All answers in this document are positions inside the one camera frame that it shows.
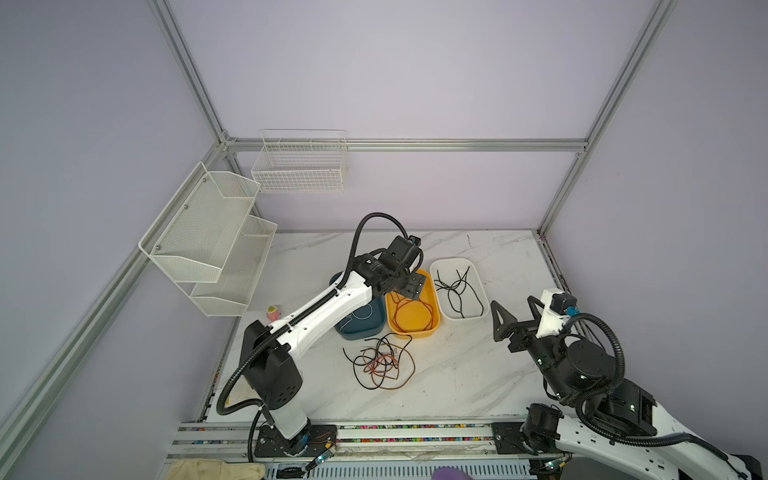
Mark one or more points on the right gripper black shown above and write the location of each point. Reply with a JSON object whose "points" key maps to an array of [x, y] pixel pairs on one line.
{"points": [[518, 333]]}

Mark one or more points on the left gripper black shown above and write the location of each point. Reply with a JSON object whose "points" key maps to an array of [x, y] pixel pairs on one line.
{"points": [[415, 283]]}

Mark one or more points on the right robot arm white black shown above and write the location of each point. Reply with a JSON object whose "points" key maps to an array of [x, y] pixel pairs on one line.
{"points": [[595, 411]]}

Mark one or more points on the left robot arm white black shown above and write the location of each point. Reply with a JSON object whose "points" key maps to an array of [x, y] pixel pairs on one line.
{"points": [[267, 376]]}

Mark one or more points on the yellow plastic bin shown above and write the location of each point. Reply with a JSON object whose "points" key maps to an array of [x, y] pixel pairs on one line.
{"points": [[416, 318]]}

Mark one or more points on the white plastic bin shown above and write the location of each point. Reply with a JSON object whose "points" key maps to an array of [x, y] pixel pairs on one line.
{"points": [[459, 290]]}

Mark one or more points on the dark teal plastic bin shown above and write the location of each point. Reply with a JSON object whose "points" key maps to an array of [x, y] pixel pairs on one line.
{"points": [[364, 322]]}

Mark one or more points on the small pink green ball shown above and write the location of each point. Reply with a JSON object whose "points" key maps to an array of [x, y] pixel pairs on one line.
{"points": [[273, 313]]}

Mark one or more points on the purple object at edge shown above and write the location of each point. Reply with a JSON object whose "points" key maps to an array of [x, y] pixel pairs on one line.
{"points": [[449, 473]]}

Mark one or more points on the lower white mesh shelf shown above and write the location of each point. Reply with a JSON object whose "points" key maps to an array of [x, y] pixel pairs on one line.
{"points": [[231, 295]]}

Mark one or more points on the white mesh shelf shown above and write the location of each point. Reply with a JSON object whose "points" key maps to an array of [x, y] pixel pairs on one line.
{"points": [[231, 295], [192, 239]]}

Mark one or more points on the upper white mesh shelf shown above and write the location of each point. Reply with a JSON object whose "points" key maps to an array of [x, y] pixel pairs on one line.
{"points": [[192, 239]]}

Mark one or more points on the beige cloth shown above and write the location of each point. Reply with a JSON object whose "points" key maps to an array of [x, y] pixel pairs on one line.
{"points": [[206, 469]]}

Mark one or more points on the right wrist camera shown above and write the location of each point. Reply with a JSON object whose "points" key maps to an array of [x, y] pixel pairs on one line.
{"points": [[558, 307]]}

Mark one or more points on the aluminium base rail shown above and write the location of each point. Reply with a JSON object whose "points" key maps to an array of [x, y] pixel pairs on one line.
{"points": [[419, 441]]}

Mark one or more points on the white wire wall basket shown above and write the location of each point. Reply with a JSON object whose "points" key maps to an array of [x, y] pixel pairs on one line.
{"points": [[301, 161]]}

